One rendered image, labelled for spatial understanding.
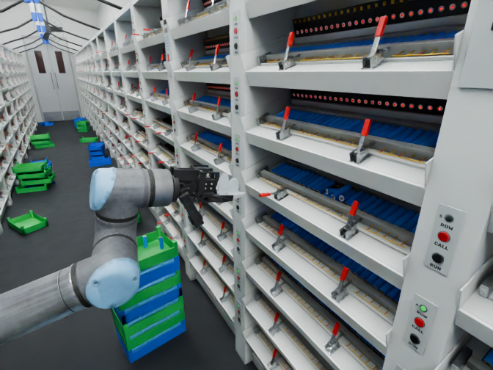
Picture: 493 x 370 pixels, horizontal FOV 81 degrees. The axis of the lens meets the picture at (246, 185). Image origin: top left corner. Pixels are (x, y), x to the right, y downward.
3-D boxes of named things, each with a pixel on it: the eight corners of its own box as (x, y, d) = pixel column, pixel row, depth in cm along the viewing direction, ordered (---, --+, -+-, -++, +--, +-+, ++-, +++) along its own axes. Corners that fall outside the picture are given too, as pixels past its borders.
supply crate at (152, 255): (114, 283, 122) (110, 266, 119) (100, 260, 136) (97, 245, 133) (178, 255, 140) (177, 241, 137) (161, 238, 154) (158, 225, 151)
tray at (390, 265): (404, 292, 59) (403, 260, 55) (248, 193, 107) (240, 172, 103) (458, 238, 66) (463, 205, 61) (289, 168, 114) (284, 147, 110)
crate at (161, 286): (119, 312, 127) (117, 297, 125) (106, 288, 142) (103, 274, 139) (181, 283, 145) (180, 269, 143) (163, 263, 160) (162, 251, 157)
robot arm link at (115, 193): (87, 200, 67) (89, 160, 64) (143, 199, 74) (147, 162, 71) (91, 221, 60) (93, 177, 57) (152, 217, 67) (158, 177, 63)
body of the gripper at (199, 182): (222, 172, 73) (176, 172, 67) (218, 204, 76) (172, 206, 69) (210, 164, 79) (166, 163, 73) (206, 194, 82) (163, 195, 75)
